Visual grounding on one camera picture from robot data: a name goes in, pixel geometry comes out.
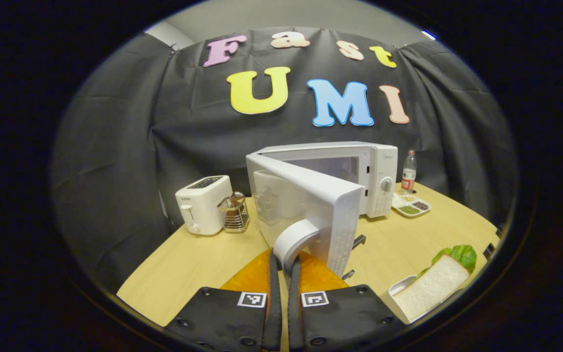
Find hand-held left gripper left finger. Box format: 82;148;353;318
163;248;282;352

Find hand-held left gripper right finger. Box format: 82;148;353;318
287;252;407;352

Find white microwave oven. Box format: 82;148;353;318
245;141;398;279

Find lettuce sandwich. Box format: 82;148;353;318
393;244;477;321

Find white toaster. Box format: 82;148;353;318
175;175;234;236

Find white divided dish of beans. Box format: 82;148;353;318
391;192;432;218

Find clear bottle with red label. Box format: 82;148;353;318
401;150;417;195

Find metal wire basket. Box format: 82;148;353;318
217;191;251;233

